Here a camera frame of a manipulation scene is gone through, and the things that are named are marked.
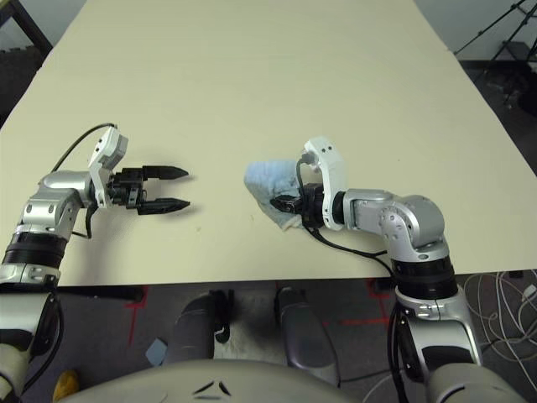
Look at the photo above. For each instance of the black foam puzzle mat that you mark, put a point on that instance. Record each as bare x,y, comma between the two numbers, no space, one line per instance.
17,75

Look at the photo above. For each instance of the white charger plug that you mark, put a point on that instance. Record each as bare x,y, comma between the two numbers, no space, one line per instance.
529,294

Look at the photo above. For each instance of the black tripod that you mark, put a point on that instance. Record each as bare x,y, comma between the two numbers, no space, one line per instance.
514,50

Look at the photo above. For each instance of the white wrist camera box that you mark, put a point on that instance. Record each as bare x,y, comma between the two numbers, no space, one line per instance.
331,168
107,144

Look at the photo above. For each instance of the light blue fluffy rag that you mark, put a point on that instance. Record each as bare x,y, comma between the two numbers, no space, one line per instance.
264,176

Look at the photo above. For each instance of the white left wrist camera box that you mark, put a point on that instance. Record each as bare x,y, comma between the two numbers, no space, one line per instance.
107,144

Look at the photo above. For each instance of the grey left robot leg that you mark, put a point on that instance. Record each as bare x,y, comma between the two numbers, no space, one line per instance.
191,331

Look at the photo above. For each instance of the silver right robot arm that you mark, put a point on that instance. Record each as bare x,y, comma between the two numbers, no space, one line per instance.
398,214

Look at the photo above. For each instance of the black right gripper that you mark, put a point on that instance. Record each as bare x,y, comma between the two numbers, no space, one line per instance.
312,205

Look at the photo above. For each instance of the grey right robot leg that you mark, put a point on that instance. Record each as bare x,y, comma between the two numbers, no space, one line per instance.
304,336

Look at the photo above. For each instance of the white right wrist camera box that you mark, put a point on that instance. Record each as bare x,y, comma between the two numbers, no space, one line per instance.
331,168

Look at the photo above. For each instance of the blue paper scrap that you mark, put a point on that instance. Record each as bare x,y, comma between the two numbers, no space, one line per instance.
157,352

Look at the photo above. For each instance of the yellow floor object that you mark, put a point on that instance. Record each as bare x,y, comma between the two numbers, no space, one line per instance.
67,386

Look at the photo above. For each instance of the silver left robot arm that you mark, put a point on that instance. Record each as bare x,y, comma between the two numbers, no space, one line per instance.
58,184

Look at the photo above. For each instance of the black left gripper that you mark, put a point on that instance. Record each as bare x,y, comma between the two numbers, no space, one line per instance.
126,189

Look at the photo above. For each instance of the light grey robot torso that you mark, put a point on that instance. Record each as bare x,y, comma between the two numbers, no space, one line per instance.
210,382

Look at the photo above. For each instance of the grey robot leg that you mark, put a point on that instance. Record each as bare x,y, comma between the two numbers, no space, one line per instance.
304,336
191,331

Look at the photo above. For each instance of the black-framed side table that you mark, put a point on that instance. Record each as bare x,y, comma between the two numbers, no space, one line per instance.
35,25

